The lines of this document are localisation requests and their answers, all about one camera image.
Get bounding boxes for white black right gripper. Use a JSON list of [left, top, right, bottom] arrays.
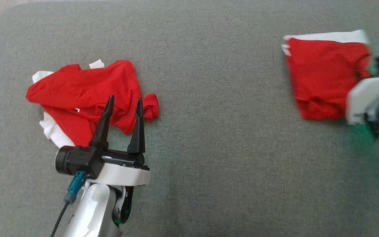
[[346, 76, 379, 125]]

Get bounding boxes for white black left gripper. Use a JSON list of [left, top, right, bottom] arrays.
[[88, 95, 151, 187]]

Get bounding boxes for red white basketball shorts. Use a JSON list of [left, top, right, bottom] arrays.
[[281, 30, 372, 120]]

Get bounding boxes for red white jersey shirt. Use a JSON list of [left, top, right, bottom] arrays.
[[26, 59, 160, 148]]

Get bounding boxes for teal-plug left camera cable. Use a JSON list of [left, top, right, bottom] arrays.
[[50, 171, 88, 237]]

